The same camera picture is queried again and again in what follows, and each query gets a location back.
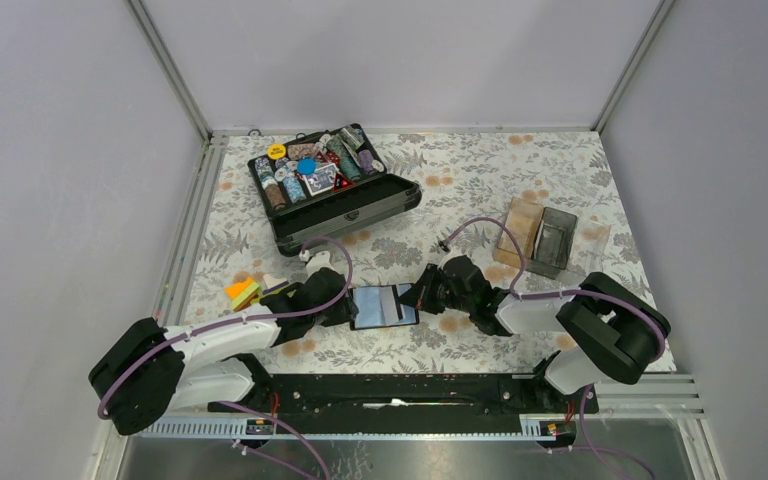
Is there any yellow round chip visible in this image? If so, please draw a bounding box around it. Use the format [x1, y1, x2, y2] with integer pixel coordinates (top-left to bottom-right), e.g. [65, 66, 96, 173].
[267, 143, 287, 161]

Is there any silver credit card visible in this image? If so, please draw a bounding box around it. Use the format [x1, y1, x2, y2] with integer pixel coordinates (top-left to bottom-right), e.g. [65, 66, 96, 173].
[379, 285, 403, 326]

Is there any black poker chip case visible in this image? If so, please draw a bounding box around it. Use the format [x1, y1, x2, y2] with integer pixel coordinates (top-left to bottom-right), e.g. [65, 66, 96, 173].
[247, 123, 422, 257]

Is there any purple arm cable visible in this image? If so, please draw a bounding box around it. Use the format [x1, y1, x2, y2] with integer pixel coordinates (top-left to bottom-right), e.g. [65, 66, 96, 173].
[440, 216, 669, 346]
[96, 236, 355, 421]

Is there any black credit card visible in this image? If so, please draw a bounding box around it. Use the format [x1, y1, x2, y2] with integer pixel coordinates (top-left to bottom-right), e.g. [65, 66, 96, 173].
[532, 223, 544, 256]

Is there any clear transparent card box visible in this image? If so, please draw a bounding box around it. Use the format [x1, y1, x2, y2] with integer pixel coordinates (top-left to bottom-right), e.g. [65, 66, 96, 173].
[567, 219, 611, 275]

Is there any black card holder wallet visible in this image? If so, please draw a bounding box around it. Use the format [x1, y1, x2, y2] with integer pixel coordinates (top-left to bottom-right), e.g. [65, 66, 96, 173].
[350, 284, 419, 330]

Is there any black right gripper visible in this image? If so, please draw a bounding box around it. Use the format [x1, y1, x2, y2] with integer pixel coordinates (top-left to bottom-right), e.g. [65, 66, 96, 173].
[397, 264, 474, 315]

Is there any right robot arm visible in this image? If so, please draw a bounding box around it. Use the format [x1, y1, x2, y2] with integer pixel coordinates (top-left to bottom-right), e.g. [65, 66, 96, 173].
[399, 255, 671, 412]

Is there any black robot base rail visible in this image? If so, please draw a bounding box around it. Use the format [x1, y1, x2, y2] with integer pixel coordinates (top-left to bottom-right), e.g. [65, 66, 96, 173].
[238, 373, 598, 416]

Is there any red triangular dealer button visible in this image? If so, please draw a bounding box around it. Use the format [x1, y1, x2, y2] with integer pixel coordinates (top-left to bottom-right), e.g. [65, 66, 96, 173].
[332, 173, 354, 192]

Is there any blue round dealer chip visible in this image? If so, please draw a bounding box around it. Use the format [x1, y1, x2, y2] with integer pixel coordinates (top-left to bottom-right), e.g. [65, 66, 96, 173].
[296, 157, 317, 176]

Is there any blue poker chip stack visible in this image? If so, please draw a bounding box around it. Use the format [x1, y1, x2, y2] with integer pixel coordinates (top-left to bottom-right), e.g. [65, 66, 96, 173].
[282, 175, 307, 204]

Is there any brown poker chip stack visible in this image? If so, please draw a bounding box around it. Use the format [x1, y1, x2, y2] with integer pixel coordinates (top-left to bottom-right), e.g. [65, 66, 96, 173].
[263, 183, 287, 211]

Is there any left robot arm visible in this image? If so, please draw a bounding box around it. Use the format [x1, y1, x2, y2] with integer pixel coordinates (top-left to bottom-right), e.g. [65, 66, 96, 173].
[88, 251, 359, 436]

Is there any green purple toy block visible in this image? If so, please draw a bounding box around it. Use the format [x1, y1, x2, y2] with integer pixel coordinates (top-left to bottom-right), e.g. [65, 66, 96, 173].
[261, 274, 289, 296]

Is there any blue playing card deck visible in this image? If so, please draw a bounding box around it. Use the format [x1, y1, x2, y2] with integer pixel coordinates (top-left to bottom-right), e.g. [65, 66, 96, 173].
[303, 164, 339, 197]

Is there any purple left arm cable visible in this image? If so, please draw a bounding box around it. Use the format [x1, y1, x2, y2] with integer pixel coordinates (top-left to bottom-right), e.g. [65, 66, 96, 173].
[96, 236, 355, 421]

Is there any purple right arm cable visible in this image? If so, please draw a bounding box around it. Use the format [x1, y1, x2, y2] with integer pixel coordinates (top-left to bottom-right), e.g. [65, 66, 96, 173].
[440, 216, 669, 346]

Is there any smoky grey transparent card box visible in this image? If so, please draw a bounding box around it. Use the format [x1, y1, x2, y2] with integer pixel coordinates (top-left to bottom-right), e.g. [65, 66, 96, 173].
[526, 207, 578, 279]

